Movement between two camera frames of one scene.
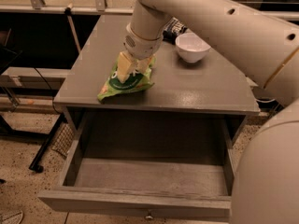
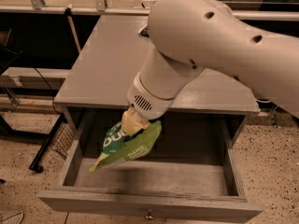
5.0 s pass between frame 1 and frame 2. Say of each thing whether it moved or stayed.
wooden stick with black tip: stayed
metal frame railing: stayed
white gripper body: moved
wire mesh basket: stayed
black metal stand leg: stayed
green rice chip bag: moved
